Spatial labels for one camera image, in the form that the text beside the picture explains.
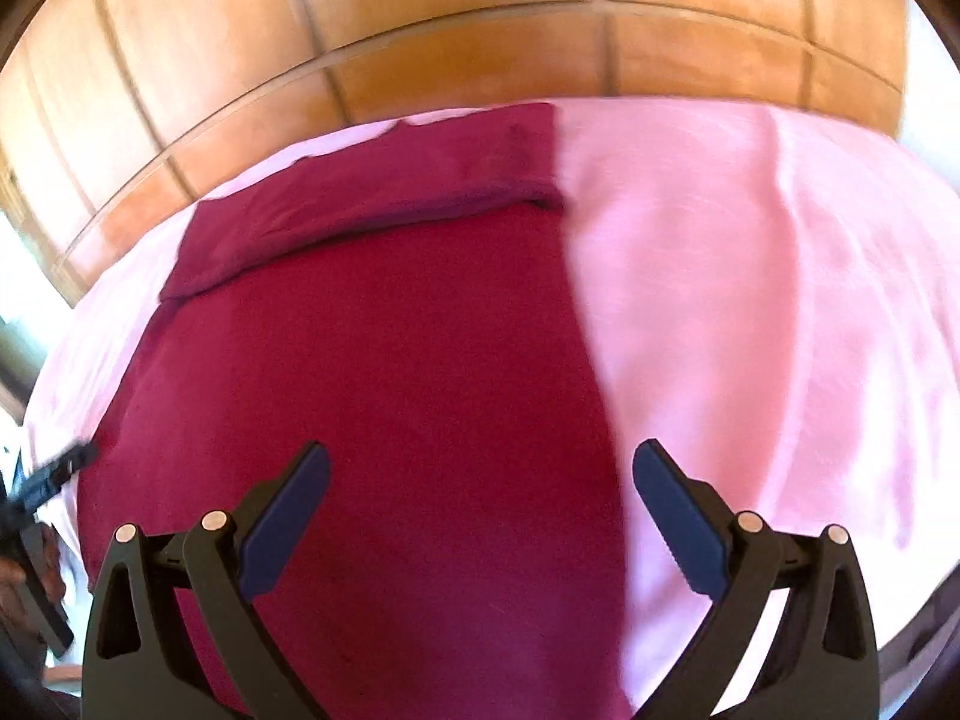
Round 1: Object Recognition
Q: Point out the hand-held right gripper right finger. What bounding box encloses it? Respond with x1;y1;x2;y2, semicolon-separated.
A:
632;439;881;720

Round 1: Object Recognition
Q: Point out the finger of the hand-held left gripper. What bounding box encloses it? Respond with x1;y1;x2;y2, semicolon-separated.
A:
6;440;101;515

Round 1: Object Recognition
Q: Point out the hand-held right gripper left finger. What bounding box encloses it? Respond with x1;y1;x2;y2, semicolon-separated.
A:
82;441;332;720

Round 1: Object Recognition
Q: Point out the dark red cloth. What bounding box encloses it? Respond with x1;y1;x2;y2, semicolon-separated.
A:
75;100;640;720

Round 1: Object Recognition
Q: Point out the person's left hand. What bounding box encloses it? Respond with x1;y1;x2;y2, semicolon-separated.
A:
36;526;68;605

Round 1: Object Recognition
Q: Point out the pink bedspread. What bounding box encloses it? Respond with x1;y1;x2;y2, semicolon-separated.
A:
19;94;960;720

